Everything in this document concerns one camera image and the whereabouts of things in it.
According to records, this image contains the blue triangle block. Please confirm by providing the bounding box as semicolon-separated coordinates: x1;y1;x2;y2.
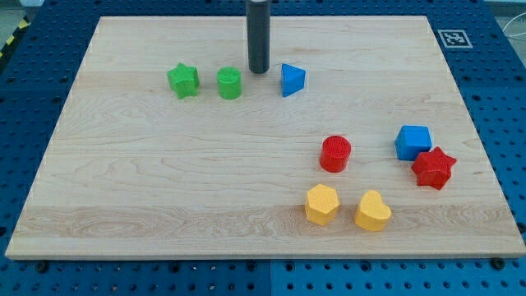
281;63;307;97

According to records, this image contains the red cylinder block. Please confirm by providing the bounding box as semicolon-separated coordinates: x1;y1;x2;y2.
319;136;352;173

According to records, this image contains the green cylinder block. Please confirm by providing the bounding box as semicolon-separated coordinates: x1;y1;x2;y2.
216;67;242;99

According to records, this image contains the yellow hexagon block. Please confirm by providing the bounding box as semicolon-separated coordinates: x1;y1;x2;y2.
305;184;340;226

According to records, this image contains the green star block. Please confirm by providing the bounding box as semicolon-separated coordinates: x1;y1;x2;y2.
167;63;200;99

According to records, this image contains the yellow heart block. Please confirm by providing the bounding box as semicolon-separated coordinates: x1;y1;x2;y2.
354;190;392;232

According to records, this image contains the wooden board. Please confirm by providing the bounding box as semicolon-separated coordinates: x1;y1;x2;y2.
6;16;525;260

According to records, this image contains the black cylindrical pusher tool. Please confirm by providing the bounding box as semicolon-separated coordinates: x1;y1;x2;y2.
246;0;270;74

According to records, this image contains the blue cube block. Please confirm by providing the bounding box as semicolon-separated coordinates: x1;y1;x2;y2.
394;125;432;161

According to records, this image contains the red star block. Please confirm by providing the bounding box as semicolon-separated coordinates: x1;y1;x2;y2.
411;146;457;190

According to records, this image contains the white fiducial marker tag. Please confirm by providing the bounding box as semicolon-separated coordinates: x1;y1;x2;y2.
437;29;473;49

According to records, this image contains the yellow black hazard tape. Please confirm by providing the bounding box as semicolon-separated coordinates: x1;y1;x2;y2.
1;16;31;61

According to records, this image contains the white cable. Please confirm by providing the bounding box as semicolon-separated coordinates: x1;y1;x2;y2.
501;12;526;41

